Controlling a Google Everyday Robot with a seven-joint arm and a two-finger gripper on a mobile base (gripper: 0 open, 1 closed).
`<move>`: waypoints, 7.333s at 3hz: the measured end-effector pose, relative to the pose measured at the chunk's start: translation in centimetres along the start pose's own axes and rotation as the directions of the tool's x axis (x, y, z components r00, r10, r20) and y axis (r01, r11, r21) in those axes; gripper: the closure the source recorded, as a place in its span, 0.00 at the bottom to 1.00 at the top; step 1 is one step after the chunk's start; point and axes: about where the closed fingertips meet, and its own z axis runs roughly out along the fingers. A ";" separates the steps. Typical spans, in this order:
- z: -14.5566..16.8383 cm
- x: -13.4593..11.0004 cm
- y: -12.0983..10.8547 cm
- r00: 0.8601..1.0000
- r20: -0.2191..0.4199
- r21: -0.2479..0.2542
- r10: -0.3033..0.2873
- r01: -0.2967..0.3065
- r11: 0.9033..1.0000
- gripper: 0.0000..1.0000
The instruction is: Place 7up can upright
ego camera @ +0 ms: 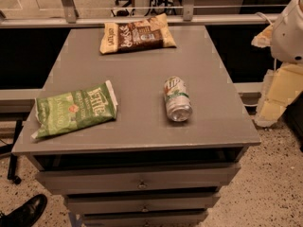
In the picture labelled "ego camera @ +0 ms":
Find brown and cream snack bag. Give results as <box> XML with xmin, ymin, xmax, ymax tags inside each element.
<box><xmin>99</xmin><ymin>14</ymin><xmax>176</xmax><ymax>54</ymax></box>

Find white cable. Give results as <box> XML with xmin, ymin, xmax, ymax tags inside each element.
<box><xmin>255</xmin><ymin>11</ymin><xmax>273</xmax><ymax>26</ymax></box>

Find grey drawer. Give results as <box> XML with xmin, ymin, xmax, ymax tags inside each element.
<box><xmin>36</xmin><ymin>164</ymin><xmax>241</xmax><ymax>195</ymax></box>
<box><xmin>65</xmin><ymin>192</ymin><xmax>220</xmax><ymax>215</ymax></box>
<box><xmin>83</xmin><ymin>209</ymin><xmax>207</xmax><ymax>227</ymax></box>

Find black stand with caster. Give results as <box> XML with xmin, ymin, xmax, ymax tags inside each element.
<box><xmin>0</xmin><ymin>120</ymin><xmax>23</xmax><ymax>184</ymax></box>

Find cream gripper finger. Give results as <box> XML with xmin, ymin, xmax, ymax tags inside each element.
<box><xmin>251</xmin><ymin>25</ymin><xmax>273</xmax><ymax>48</ymax></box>
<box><xmin>254</xmin><ymin>62</ymin><xmax>303</xmax><ymax>128</ymax></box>

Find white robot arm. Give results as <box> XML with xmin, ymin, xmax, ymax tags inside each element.
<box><xmin>251</xmin><ymin>0</ymin><xmax>303</xmax><ymax>127</ymax></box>

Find black office chair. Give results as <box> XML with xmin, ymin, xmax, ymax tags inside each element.
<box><xmin>111</xmin><ymin>0</ymin><xmax>132</xmax><ymax>17</ymax></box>

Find black leather shoe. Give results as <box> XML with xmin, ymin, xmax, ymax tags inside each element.
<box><xmin>0</xmin><ymin>194</ymin><xmax>47</xmax><ymax>227</ymax></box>

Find middle grey drawer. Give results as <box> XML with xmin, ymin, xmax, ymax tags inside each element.
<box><xmin>65</xmin><ymin>192</ymin><xmax>220</xmax><ymax>215</ymax></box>

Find bottom grey drawer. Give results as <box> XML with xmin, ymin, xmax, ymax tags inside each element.
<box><xmin>83</xmin><ymin>209</ymin><xmax>207</xmax><ymax>227</ymax></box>

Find green Kettle chips bag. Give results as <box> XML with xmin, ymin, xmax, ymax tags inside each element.
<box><xmin>31</xmin><ymin>80</ymin><xmax>117</xmax><ymax>139</ymax></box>

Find top grey drawer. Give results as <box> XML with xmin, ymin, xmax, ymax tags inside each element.
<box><xmin>36</xmin><ymin>164</ymin><xmax>241</xmax><ymax>195</ymax></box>

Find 7up soda can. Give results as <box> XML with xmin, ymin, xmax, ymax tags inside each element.
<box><xmin>164</xmin><ymin>77</ymin><xmax>192</xmax><ymax>122</ymax></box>

